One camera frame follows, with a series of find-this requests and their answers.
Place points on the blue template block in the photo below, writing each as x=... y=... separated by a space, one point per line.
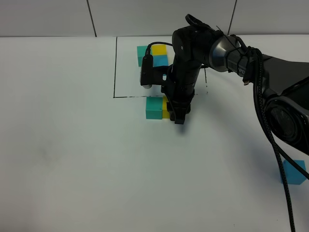
x=160 y=60

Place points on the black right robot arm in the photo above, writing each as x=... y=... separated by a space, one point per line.
x=280 y=87

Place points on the green template block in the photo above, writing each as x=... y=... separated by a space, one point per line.
x=140 y=54

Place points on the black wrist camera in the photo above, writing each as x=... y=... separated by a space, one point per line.
x=151 y=75

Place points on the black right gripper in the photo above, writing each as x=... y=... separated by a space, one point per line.
x=180 y=89

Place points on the yellow template block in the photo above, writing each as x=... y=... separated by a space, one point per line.
x=159 y=50

